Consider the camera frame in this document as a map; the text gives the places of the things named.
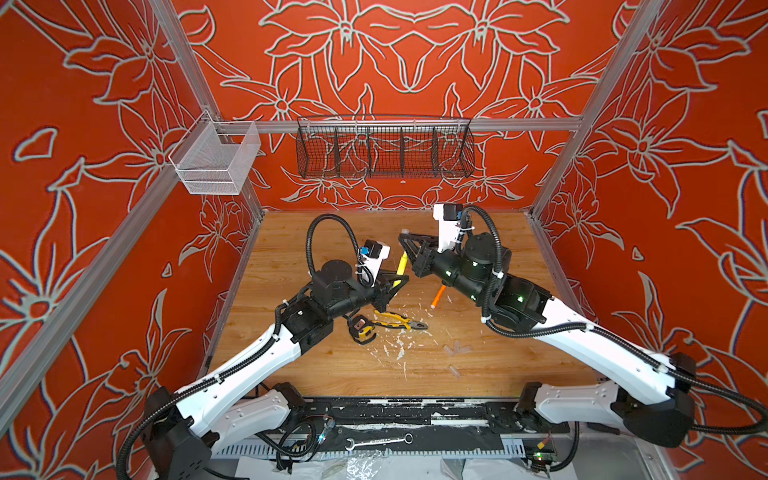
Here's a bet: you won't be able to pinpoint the yellow marker pen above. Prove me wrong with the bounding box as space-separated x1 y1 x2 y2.
393 252 409 287

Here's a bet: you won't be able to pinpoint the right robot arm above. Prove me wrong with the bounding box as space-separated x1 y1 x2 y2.
398 203 767 448

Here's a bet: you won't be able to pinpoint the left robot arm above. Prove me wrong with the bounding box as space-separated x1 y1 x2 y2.
115 214 408 479

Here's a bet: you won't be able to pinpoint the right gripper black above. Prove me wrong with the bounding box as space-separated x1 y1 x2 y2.
399 227 492 305

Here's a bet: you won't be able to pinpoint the yellow black tape measure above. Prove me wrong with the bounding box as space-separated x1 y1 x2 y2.
347 315 377 345

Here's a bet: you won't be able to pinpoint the yellow black pliers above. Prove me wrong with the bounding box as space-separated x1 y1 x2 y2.
372 311 429 331

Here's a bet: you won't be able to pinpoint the black wire basket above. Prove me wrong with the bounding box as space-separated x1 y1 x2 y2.
295 114 476 180

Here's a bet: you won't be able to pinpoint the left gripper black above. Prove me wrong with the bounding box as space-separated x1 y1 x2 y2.
328 268 406 320

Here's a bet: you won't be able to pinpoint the white mesh basket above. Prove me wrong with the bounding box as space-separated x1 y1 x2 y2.
168 112 261 196

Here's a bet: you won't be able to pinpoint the silver wrench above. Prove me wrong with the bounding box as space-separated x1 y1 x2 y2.
345 433 414 452

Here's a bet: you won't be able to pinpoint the orange marker pen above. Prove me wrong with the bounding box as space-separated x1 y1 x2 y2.
430 285 447 309

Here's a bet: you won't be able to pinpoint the small circuit board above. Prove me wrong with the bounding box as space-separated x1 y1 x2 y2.
525 440 556 475

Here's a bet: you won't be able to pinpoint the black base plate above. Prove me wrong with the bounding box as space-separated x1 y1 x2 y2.
285 396 572 436

